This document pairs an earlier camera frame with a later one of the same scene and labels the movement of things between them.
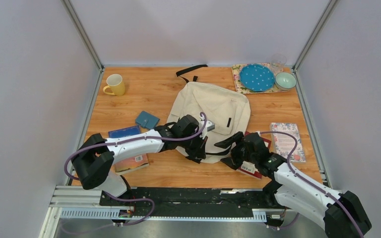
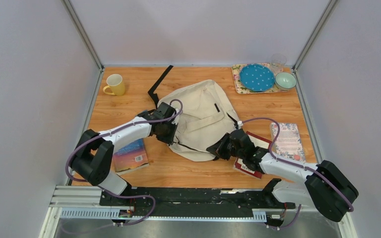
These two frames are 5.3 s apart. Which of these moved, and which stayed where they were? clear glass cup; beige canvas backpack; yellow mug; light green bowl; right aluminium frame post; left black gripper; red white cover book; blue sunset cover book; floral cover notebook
Moved: beige canvas backpack; blue sunset cover book; left black gripper
Stayed: light green bowl; red white cover book; clear glass cup; right aluminium frame post; yellow mug; floral cover notebook
